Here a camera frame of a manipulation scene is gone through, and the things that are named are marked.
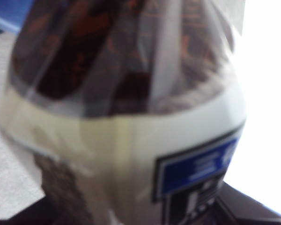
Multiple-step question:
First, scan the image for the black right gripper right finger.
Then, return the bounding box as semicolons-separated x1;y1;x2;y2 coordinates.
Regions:
214;182;281;225

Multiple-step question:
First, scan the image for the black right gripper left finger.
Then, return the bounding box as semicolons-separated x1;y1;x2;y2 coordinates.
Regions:
9;196;61;225

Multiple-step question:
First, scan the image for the dark oolong tea bottle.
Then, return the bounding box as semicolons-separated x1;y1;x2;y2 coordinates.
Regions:
0;0;248;225

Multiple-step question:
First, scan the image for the blue ribbed plastic cup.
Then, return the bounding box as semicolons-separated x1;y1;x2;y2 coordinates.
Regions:
0;0;32;32

